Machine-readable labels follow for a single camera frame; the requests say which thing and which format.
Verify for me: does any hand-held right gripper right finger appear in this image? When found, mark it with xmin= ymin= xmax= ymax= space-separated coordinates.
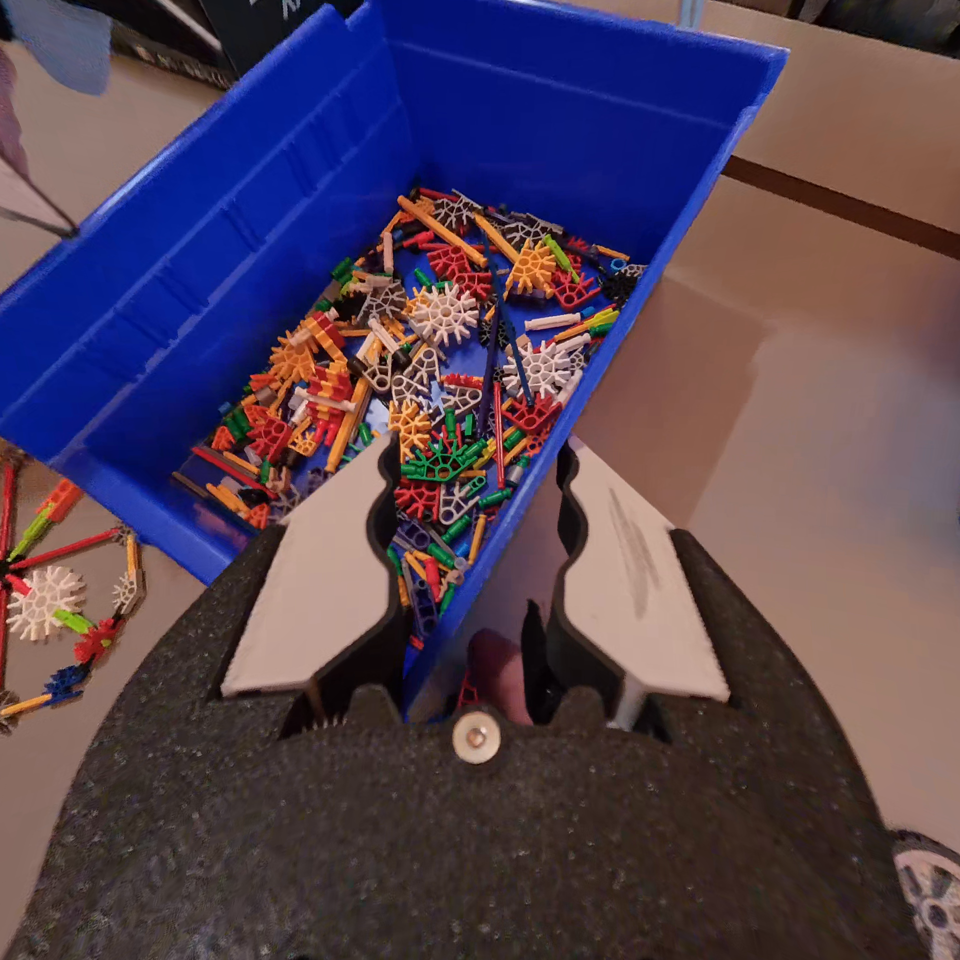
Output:
xmin=549 ymin=438 xmax=730 ymax=732

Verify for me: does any pile of colourful toy pieces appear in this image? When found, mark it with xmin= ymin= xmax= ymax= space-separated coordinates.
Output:
xmin=171 ymin=187 xmax=648 ymax=654

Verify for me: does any person's right hand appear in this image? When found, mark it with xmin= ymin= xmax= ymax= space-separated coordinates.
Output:
xmin=466 ymin=628 xmax=535 ymax=727

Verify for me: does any person's left hand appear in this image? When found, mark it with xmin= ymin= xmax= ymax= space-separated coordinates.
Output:
xmin=0 ymin=48 xmax=30 ymax=181

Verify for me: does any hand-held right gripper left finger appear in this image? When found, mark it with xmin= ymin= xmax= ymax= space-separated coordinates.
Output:
xmin=219 ymin=432 xmax=410 ymax=717

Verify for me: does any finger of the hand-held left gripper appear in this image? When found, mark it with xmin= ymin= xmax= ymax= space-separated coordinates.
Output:
xmin=0 ymin=159 xmax=80 ymax=241

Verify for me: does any colourful toy car model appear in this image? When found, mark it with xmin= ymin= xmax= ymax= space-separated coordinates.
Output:
xmin=892 ymin=828 xmax=960 ymax=960

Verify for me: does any black box with white print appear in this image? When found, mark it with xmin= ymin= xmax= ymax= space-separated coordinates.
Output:
xmin=112 ymin=0 xmax=361 ymax=91

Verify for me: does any colourful spoked wheel model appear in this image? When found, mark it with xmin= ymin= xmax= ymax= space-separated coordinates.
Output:
xmin=0 ymin=450 xmax=147 ymax=736

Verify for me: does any blue bin with toy pieces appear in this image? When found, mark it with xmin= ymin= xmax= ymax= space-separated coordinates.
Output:
xmin=0 ymin=0 xmax=790 ymax=721

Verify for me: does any red clip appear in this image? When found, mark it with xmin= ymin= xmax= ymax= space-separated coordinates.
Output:
xmin=73 ymin=618 xmax=125 ymax=667

